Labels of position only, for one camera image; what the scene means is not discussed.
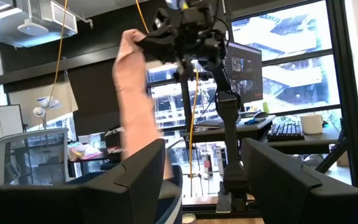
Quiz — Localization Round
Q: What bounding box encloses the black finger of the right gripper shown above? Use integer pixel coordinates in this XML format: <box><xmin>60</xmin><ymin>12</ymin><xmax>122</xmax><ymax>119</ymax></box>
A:
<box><xmin>135</xmin><ymin>32</ymin><xmax>180</xmax><ymax>53</ymax></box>
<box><xmin>144</xmin><ymin>45</ymin><xmax>183</xmax><ymax>63</ymax></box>

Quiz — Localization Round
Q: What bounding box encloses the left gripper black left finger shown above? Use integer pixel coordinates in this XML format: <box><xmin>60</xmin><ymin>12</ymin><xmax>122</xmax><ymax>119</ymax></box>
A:
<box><xmin>0</xmin><ymin>138</ymin><xmax>167</xmax><ymax>224</ymax></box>

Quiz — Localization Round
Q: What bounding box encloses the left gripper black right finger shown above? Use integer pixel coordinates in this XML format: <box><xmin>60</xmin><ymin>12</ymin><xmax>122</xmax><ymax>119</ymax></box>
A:
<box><xmin>241</xmin><ymin>138</ymin><xmax>358</xmax><ymax>224</ymax></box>

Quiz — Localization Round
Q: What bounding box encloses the pink cloth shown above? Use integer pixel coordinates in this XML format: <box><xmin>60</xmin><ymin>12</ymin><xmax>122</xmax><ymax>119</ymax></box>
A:
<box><xmin>111</xmin><ymin>28</ymin><xmax>174</xmax><ymax>181</ymax></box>

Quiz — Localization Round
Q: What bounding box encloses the black cluttered desk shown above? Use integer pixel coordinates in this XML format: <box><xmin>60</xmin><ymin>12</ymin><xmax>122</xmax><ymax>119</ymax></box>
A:
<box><xmin>68</xmin><ymin>148</ymin><xmax>127</xmax><ymax>164</ymax></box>

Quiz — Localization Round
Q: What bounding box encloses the clear plastic bag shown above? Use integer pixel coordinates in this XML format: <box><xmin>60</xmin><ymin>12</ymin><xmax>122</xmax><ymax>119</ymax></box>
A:
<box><xmin>68</xmin><ymin>142</ymin><xmax>104</xmax><ymax>162</ymax></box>

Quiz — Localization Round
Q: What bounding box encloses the black standing desk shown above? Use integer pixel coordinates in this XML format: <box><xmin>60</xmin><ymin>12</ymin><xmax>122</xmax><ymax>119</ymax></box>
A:
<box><xmin>180</xmin><ymin>114</ymin><xmax>349</xmax><ymax>174</ymax></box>

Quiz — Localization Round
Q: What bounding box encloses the black computer monitor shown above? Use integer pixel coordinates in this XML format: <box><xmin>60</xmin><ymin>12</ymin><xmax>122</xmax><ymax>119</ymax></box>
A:
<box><xmin>223</xmin><ymin>41</ymin><xmax>264</xmax><ymax>105</ymax></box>

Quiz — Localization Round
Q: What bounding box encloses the white mesh office chair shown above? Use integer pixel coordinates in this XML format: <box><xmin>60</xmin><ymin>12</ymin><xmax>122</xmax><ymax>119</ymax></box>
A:
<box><xmin>0</xmin><ymin>128</ymin><xmax>71</xmax><ymax>186</ymax></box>

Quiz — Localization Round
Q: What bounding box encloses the black keyboard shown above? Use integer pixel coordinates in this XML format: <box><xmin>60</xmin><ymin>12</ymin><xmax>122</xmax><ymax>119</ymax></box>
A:
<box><xmin>266</xmin><ymin>122</ymin><xmax>306</xmax><ymax>142</ymax></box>

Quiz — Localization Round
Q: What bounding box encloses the black tissue box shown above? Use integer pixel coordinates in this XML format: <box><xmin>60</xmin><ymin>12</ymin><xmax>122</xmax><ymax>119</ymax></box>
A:
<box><xmin>104</xmin><ymin>125</ymin><xmax>122</xmax><ymax>151</ymax></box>

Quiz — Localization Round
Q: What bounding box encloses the white mug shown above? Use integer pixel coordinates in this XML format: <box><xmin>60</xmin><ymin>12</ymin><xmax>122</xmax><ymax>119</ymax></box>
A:
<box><xmin>300</xmin><ymin>113</ymin><xmax>324</xmax><ymax>136</ymax></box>

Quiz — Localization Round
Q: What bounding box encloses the cardboard box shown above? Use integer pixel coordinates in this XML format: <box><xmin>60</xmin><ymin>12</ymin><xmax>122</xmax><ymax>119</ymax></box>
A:
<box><xmin>336</xmin><ymin>136</ymin><xmax>358</xmax><ymax>167</ymax></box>

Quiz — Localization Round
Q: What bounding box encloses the computer mouse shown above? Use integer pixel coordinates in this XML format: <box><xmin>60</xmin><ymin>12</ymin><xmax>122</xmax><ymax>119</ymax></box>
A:
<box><xmin>253</xmin><ymin>111</ymin><xmax>270</xmax><ymax>121</ymax></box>

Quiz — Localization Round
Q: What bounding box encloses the white flower decoration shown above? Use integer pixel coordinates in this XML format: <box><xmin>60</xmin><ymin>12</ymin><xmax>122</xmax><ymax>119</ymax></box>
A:
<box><xmin>32</xmin><ymin>95</ymin><xmax>60</xmax><ymax>130</ymax></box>

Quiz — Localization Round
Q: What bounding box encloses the beige window shade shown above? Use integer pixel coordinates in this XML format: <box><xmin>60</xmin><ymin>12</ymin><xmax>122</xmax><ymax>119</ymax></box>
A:
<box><xmin>7</xmin><ymin>81</ymin><xmax>80</xmax><ymax>129</ymax></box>

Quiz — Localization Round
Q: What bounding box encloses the black window pillar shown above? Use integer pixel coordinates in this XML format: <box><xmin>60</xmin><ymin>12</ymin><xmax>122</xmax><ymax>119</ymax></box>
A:
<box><xmin>326</xmin><ymin>0</ymin><xmax>358</xmax><ymax>191</ymax></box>

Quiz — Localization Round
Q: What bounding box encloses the round white ceiling device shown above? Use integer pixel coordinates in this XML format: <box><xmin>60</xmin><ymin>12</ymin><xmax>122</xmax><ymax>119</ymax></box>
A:
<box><xmin>17</xmin><ymin>17</ymin><xmax>50</xmax><ymax>37</ymax></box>

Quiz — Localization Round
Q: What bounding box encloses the black stand post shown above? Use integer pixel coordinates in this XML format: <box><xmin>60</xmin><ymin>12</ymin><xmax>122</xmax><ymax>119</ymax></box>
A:
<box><xmin>173</xmin><ymin>70</ymin><xmax>214</xmax><ymax>133</ymax></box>

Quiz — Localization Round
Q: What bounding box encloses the silver arm base bracket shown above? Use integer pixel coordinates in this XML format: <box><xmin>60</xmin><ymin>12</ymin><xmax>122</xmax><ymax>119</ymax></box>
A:
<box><xmin>216</xmin><ymin>190</ymin><xmax>232</xmax><ymax>215</ymax></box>

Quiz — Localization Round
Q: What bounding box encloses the yellow hanging cable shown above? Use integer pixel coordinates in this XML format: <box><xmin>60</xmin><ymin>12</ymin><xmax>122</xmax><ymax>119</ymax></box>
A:
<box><xmin>45</xmin><ymin>0</ymin><xmax>69</xmax><ymax>105</ymax></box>
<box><xmin>134</xmin><ymin>0</ymin><xmax>200</xmax><ymax>198</ymax></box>

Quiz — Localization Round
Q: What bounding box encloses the silver air duct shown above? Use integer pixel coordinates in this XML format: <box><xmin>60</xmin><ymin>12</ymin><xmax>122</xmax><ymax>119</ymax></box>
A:
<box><xmin>0</xmin><ymin>0</ymin><xmax>79</xmax><ymax>49</ymax></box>

